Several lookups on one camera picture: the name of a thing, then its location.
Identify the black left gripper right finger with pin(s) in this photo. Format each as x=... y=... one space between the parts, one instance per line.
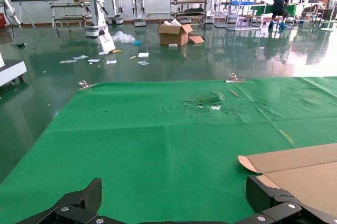
x=273 y=205

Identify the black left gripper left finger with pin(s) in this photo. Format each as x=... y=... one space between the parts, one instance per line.
x=76 y=208

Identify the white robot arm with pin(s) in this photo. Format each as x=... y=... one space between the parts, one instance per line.
x=9 y=8

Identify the open cardboard box centre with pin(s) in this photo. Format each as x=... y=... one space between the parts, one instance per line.
x=302 y=166

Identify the yellow tape strip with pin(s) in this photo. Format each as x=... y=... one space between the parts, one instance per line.
x=287 y=136

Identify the green table cloth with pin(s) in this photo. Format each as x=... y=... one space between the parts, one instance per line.
x=144 y=142

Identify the thin wooden stick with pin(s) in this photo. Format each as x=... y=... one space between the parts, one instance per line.
x=233 y=93

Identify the metal cloth clip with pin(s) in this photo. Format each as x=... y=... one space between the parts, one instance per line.
x=233 y=77
x=84 y=84

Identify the clear plastic sachet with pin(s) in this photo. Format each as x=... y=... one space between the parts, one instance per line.
x=143 y=63
x=80 y=57
x=68 y=61
x=111 y=61
x=94 y=60

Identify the white machine base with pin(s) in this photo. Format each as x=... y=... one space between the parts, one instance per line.
x=11 y=71

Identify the white paper sheet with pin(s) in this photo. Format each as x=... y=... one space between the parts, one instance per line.
x=143 y=54

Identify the white sign board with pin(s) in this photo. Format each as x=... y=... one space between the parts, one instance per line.
x=106 y=42

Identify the blue crumpled item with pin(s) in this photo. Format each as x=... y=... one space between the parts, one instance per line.
x=137 y=42

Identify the clear plastic bag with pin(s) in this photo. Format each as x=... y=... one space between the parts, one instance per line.
x=122 y=37

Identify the white foam block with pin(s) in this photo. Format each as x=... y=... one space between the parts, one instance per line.
x=173 y=46

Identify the low metal shelf cart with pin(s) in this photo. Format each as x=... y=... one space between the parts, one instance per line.
x=69 y=18

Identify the green covered work table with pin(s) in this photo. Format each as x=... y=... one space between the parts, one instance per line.
x=263 y=10

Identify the large open cardboard carton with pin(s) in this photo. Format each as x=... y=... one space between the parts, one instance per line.
x=173 y=35

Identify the person in black clothes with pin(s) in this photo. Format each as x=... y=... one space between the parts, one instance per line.
x=279 y=4

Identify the leaning white humanoid robot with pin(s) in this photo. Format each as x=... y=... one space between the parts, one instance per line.
x=93 y=5

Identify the tall white metal rack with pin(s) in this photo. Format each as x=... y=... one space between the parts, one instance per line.
x=238 y=4

